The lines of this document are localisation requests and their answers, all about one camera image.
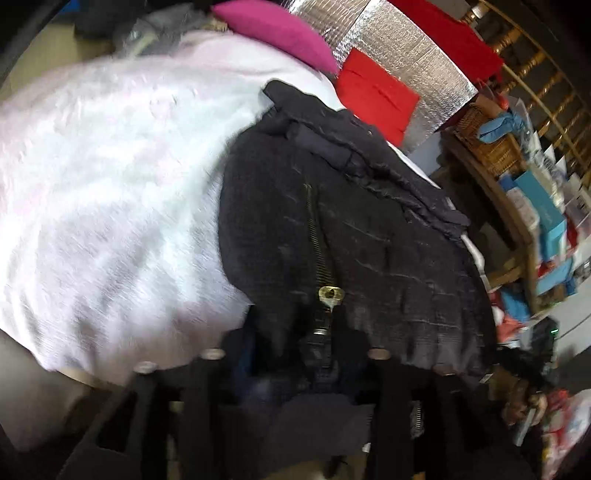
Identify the dark quilted puffer jacket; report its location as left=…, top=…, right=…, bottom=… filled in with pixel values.
left=218, top=80, right=496, bottom=398

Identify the person's right hand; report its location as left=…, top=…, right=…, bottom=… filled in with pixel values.
left=488, top=366, right=548, bottom=426

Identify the orange and blue cloth stack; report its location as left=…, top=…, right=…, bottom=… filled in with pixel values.
left=489, top=287, right=531, bottom=343

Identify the light blue cardboard box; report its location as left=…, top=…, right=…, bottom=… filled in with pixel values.
left=514, top=170, right=567, bottom=261

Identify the pale pink bed blanket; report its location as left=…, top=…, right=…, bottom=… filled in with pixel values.
left=1, top=32, right=439, bottom=384

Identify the wicker basket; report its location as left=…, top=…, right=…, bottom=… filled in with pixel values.
left=454, top=104, right=527, bottom=179

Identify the blue cloth in basket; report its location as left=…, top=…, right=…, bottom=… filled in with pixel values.
left=477, top=112, right=528, bottom=144

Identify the red pillow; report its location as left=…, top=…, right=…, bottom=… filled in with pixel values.
left=335, top=48, right=421, bottom=147

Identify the red cloth on railing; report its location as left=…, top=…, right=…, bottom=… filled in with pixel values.
left=391, top=0, right=504, bottom=83

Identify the wooden stair railing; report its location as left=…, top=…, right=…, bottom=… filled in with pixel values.
left=461, top=1, right=590, bottom=187

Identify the grey folded garment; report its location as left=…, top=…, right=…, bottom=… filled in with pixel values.
left=113, top=3, right=228, bottom=58

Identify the silver foil insulation board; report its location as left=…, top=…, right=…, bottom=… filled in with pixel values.
left=281, top=0, right=478, bottom=153

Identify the magenta pillow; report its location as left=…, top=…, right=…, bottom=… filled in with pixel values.
left=211, top=1, right=339, bottom=75

